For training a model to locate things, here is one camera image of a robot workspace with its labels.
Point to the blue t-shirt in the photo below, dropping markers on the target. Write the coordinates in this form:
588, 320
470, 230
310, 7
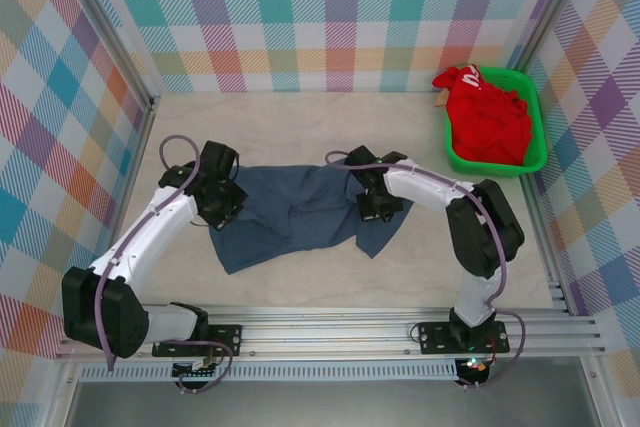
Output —
300, 212

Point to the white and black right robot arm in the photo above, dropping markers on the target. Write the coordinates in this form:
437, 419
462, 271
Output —
425, 187

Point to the tan paper tag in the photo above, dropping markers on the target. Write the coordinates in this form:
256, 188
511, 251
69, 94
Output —
441, 97

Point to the green plastic basket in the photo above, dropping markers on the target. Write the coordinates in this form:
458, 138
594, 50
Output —
500, 170

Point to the red t-shirt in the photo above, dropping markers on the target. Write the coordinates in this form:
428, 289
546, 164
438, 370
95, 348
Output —
480, 127

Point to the aluminium side rail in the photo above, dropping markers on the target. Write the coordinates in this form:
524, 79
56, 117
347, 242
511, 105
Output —
142, 137
559, 292

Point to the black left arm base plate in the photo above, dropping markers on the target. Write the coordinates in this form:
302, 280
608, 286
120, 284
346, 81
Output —
227, 334

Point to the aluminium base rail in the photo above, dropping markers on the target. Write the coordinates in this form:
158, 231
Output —
325, 334

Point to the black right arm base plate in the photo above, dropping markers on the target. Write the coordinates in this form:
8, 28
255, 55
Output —
430, 334

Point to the aluminium frame post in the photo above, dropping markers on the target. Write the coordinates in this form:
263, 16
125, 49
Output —
107, 29
550, 12

